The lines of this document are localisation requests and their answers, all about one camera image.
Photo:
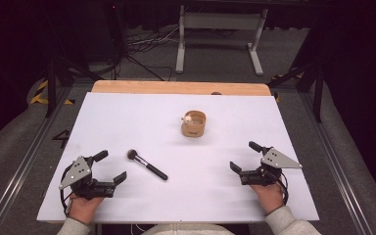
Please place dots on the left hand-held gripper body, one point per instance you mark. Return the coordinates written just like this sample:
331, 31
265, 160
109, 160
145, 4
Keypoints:
78, 173

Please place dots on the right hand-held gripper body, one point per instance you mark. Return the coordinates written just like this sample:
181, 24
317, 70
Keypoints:
275, 160

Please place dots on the black makeup brush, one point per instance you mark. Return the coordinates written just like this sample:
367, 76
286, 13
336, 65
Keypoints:
148, 165

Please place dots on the wooden brush holder cup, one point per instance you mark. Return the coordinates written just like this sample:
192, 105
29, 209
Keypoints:
193, 130

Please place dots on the person's left hand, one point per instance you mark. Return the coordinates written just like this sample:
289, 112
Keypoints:
83, 209

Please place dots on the person's right hand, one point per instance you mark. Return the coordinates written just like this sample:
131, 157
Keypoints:
269, 197

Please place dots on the white table board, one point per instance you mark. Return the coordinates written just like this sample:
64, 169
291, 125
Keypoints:
189, 196

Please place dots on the small cream ball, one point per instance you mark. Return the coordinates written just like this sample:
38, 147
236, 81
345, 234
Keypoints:
188, 119

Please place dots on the person's torso grey clothing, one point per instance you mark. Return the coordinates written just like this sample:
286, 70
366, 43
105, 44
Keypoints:
189, 230

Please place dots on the black tripod stand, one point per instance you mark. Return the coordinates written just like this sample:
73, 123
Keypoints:
318, 94
50, 84

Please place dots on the wooden table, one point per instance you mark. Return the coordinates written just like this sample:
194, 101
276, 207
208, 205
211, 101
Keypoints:
176, 87

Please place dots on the black equipment with red light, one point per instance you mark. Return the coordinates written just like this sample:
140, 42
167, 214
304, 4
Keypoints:
114, 29

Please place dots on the aluminium floor rail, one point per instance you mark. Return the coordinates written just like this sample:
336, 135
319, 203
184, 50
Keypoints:
23, 166
336, 156

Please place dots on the white metal stand frame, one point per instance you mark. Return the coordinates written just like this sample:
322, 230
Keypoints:
222, 21

